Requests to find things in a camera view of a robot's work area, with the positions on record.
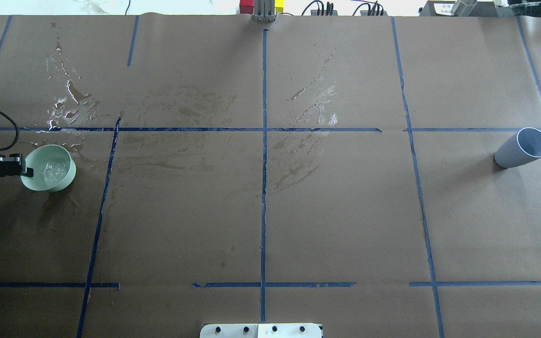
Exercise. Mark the black box under cup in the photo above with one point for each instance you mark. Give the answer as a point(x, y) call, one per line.
point(442, 8)

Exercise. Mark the blue-grey plastic cup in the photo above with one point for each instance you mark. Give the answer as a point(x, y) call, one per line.
point(521, 148)

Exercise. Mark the aluminium frame post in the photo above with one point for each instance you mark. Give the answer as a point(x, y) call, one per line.
point(264, 11)

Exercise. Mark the yellow block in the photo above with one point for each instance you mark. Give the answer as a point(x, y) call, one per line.
point(279, 6)

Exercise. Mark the steel cup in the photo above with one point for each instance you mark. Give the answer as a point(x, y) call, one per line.
point(463, 8)

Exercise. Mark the light green bowl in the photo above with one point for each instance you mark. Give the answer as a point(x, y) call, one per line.
point(53, 169)

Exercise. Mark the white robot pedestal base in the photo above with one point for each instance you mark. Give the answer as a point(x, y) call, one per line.
point(262, 330)

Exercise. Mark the red block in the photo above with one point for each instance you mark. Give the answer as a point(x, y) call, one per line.
point(246, 7)

